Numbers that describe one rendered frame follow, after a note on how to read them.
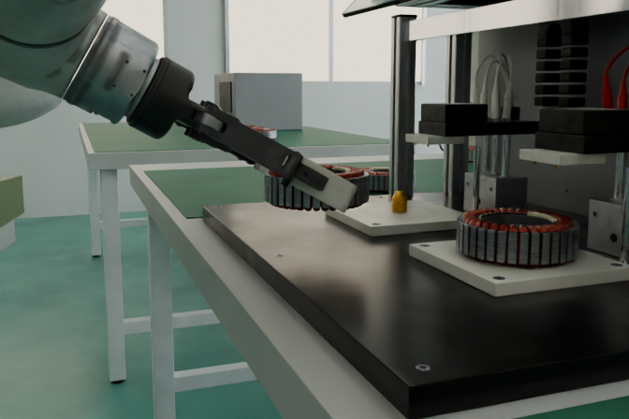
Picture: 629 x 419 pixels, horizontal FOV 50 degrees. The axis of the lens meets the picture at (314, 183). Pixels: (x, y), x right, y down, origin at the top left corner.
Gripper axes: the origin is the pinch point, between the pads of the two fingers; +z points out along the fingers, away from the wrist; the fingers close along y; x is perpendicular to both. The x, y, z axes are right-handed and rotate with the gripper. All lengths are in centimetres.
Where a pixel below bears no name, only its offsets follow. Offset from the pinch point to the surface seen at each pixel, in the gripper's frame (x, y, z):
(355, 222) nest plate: -1.4, -7.2, 10.0
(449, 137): 13.7, -7.0, 16.1
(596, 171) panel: 19.4, -2.6, 35.5
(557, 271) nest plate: 2.5, 20.5, 15.9
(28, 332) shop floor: -94, -206, 5
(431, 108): 16.3, -10.2, 13.6
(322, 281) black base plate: -7.9, 12.3, 0.2
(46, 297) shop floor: -92, -250, 10
